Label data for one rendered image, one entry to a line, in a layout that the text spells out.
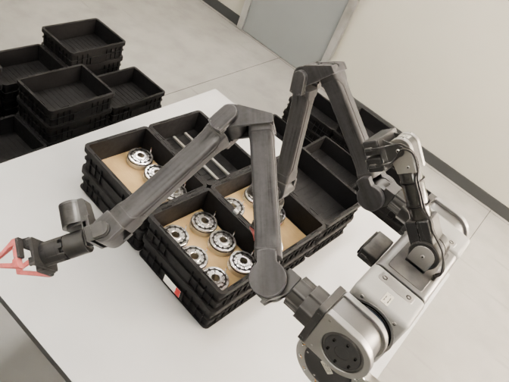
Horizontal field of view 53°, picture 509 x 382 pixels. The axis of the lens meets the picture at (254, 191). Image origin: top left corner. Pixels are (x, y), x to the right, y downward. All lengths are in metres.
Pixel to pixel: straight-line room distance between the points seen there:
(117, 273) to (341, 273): 0.94
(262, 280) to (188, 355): 0.81
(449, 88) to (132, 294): 3.31
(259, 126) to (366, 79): 3.64
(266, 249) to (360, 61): 3.82
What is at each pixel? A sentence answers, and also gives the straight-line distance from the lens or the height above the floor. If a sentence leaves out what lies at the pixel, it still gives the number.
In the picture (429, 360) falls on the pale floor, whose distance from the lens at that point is 3.23.
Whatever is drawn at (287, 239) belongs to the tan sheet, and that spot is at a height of 0.83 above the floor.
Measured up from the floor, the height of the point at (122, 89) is 0.38.
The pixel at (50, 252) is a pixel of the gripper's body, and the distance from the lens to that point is 1.22.
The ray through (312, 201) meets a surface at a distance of 2.28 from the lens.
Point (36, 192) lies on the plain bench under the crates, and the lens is 2.14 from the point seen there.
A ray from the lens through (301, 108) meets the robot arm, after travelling 1.48.
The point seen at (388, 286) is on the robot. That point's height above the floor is 1.53.
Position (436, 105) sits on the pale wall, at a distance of 4.56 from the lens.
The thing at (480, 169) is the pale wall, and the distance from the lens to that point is 4.62.
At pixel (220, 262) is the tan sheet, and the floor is 0.83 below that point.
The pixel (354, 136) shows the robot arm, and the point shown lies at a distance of 1.42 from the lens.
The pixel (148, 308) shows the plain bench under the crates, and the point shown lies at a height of 0.70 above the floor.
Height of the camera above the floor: 2.25
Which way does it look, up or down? 40 degrees down
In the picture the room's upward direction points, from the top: 24 degrees clockwise
